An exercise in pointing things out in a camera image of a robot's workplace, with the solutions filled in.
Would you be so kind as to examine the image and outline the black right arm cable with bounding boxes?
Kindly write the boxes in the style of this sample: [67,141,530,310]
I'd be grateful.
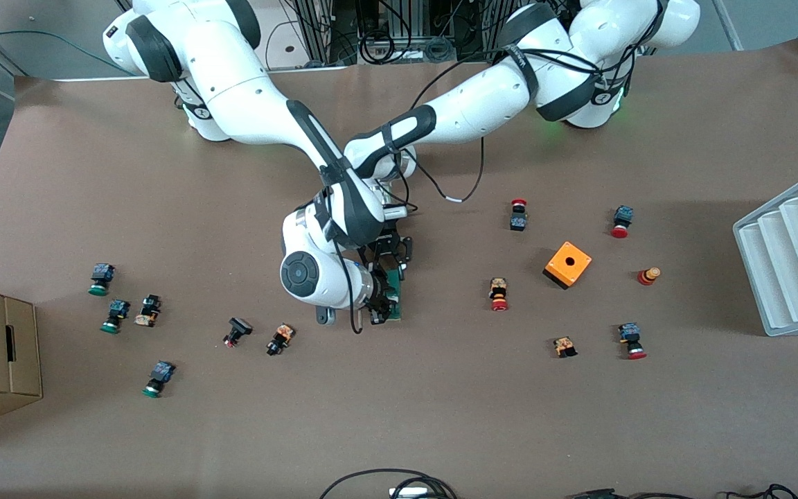
[326,201,364,335]

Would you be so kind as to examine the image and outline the black coiled cable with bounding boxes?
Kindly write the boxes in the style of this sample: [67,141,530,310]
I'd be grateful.
[360,28,396,64]

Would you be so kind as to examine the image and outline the orange button enclosure box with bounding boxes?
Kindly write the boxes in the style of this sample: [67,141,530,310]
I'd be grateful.
[542,240,593,290]

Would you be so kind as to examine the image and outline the green load switch white handle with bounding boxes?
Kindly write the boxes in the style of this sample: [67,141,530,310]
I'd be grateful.
[385,270,404,322]

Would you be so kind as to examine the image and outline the grey coiled cable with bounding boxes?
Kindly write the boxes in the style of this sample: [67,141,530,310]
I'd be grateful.
[424,36,456,63]

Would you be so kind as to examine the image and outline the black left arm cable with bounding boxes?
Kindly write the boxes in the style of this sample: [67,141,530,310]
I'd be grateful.
[409,59,487,204]

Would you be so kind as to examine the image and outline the white ribbed tray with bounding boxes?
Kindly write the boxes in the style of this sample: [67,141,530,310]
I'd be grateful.
[733,165,798,338]

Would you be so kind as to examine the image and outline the green mushroom push button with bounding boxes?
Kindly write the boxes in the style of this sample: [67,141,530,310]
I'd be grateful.
[141,360,177,399]
[100,299,131,335]
[88,263,116,297]

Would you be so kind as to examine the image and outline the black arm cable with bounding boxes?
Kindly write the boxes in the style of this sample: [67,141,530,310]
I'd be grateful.
[409,59,487,204]
[326,201,364,335]

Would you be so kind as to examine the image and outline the aluminium frame rack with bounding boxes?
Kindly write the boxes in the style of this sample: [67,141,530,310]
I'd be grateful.
[294,0,511,64]

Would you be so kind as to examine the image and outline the beige black switch module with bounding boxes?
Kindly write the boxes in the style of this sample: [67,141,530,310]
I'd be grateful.
[134,295,163,328]

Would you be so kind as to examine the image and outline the black selector switch orange block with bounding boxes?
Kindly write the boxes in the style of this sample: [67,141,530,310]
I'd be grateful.
[265,323,296,357]

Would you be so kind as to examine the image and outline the black looped cable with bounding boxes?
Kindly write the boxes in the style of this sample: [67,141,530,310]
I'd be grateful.
[319,469,456,499]

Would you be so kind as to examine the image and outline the black flat head switch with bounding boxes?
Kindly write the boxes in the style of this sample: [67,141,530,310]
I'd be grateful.
[222,317,254,349]

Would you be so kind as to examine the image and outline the red mushroom button blue block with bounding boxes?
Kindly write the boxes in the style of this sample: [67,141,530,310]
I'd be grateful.
[617,322,648,360]
[610,205,634,239]

